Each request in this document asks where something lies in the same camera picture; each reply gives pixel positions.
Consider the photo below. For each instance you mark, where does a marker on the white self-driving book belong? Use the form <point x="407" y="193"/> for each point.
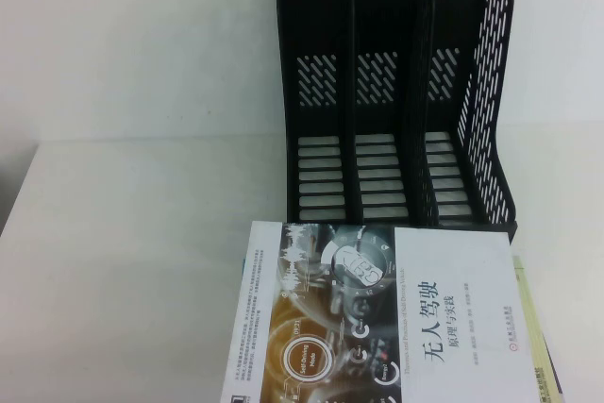
<point x="453" y="327"/>

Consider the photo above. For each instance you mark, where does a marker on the pale yellow book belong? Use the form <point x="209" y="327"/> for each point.
<point x="527" y="299"/>

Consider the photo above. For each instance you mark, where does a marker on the black plastic book stand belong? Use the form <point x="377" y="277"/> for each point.
<point x="377" y="6"/>

